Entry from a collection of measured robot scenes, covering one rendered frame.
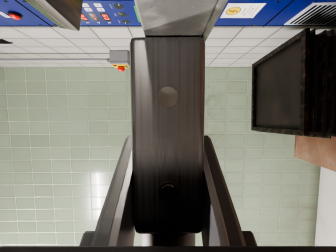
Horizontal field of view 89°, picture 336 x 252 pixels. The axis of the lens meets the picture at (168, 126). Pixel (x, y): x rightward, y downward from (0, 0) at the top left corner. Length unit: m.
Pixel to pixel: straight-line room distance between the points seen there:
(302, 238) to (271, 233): 0.26
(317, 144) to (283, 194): 0.86
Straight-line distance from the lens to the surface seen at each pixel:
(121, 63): 1.02
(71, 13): 0.45
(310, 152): 0.97
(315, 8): 0.73
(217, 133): 1.37
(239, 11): 0.64
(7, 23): 0.86
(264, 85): 0.76
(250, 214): 1.68
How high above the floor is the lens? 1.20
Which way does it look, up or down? level
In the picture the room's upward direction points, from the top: 90 degrees counter-clockwise
